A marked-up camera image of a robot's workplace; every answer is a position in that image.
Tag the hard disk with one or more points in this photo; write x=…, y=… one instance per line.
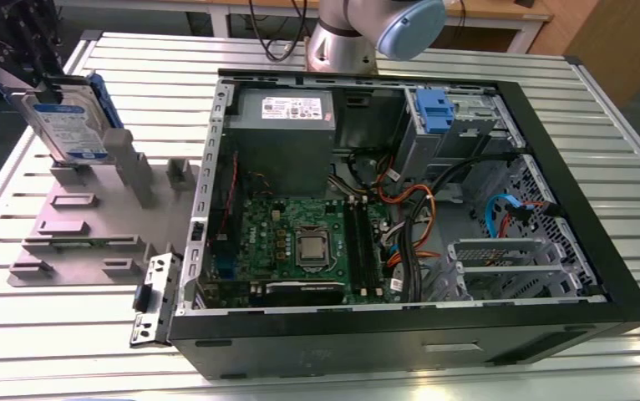
x=62, y=125

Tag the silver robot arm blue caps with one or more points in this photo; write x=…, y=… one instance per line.
x=341, y=46

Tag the metal disk bay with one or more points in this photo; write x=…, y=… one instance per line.
x=520, y=269

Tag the grey parts rack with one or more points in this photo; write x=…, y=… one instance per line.
x=102, y=209

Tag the green RAM stick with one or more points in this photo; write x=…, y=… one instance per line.
x=77, y=245

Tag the grey power supply unit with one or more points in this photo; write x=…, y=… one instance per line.
x=280, y=158

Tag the green motherboard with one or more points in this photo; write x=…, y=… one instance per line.
x=264, y=217

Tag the black CPU socket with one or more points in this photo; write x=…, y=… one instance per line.
x=310, y=229

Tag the silver CPU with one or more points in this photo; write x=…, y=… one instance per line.
x=313, y=249

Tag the blue plastic drive latch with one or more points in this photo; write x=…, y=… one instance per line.
x=433, y=108

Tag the black RAM slot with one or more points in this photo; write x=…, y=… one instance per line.
x=369, y=246
x=356, y=246

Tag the black graphics card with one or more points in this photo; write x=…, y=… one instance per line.
x=302, y=292

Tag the metal optical drive cage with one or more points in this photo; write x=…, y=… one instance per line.
x=453, y=146

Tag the black open PC case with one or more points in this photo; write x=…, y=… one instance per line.
x=353, y=346

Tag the brown wooden cabinet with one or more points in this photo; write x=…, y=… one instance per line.
x=604, y=42

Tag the metal expansion slot bracket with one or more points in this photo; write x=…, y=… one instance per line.
x=157, y=284

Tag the wooden desk white frame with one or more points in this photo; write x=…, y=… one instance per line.
x=509, y=16

